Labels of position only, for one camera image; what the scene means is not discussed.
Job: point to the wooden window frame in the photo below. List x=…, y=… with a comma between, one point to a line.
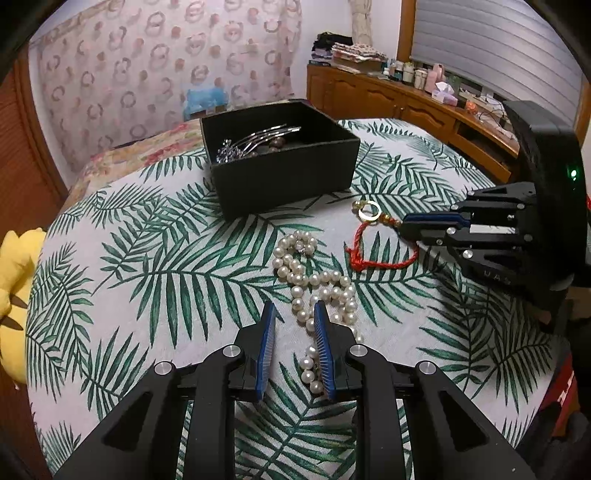
x=406, y=27

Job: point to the tall pink box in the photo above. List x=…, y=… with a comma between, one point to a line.
x=438, y=74

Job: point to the floral folded cloth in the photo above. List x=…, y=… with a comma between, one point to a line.
x=360, y=50

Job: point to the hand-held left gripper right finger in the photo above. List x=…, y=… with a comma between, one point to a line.
x=322, y=357

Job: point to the white power strip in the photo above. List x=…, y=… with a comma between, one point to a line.
x=482, y=98

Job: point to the red plastic case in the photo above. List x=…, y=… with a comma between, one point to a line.
x=561, y=401

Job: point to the grey window blind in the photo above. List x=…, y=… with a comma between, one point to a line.
x=485, y=46

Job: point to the wooden louvered wardrobe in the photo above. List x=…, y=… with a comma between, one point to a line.
x=27, y=152

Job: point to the row of cosmetic bottles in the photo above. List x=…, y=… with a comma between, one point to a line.
x=411, y=74

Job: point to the yellow plush toy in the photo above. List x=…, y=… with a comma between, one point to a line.
x=18, y=277

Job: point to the floral bedspread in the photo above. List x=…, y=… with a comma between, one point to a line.
x=138, y=152

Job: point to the blue plastic bag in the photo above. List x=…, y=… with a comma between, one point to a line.
x=207, y=98

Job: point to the wooden cabinet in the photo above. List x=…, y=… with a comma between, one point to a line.
x=415, y=110

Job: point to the silver hairpin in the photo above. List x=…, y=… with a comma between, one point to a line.
x=258, y=138

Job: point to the circle-pattern curtain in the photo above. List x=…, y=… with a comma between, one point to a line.
x=138, y=55

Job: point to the black box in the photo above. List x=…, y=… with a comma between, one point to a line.
x=286, y=184

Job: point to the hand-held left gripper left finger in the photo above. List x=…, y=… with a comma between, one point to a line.
x=268, y=355

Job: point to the pink tissue box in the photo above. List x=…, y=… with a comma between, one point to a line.
x=444, y=93

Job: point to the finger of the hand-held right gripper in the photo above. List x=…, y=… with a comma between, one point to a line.
x=434, y=218
x=431, y=234

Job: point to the white tied lace curtain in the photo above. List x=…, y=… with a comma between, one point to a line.
x=364, y=18

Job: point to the stack of dark folded clothes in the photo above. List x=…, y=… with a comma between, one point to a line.
x=325, y=46

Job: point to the flat cardboard box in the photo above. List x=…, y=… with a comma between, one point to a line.
x=358, y=65

